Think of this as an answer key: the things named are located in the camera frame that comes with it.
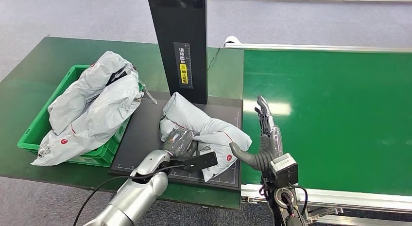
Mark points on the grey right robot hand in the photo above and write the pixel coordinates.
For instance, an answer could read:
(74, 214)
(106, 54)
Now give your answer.
(272, 144)

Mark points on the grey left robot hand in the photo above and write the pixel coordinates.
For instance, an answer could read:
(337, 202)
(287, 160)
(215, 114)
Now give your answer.
(180, 142)

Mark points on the white mailer package red print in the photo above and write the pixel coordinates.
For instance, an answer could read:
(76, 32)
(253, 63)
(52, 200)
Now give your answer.
(215, 134)

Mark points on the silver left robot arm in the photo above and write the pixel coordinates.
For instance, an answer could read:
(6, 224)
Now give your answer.
(138, 192)

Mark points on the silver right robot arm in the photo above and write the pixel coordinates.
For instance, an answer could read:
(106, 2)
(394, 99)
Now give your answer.
(284, 205)

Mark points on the green conveyor belt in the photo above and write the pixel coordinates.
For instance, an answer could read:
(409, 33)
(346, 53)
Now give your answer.
(338, 121)

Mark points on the white conveyor roller end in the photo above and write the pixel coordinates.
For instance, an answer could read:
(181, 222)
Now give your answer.
(231, 40)

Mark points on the black scanner platform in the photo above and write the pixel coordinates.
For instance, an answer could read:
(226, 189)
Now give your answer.
(141, 137)

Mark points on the yellow and black column label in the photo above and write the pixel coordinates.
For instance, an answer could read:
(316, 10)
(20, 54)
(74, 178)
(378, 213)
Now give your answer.
(183, 73)

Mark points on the white mailer bag red dot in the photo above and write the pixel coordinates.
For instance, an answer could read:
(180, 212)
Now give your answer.
(96, 121)

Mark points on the crumpled white mailer bag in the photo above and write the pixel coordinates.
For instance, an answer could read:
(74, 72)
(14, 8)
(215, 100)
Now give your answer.
(87, 83)

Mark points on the black scanner column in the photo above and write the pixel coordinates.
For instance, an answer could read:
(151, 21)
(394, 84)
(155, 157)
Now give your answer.
(167, 25)

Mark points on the green plastic crate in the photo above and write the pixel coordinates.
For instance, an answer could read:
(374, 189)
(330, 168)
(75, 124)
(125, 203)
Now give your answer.
(35, 134)

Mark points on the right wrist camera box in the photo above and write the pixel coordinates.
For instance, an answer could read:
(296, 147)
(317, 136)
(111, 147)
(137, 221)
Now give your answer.
(284, 169)

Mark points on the silver conveyor frame bracket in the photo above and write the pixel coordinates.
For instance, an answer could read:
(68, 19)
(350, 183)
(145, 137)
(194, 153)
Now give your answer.
(322, 215)

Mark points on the silver conveyor frame rail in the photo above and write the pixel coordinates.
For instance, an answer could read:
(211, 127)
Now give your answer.
(354, 198)
(322, 47)

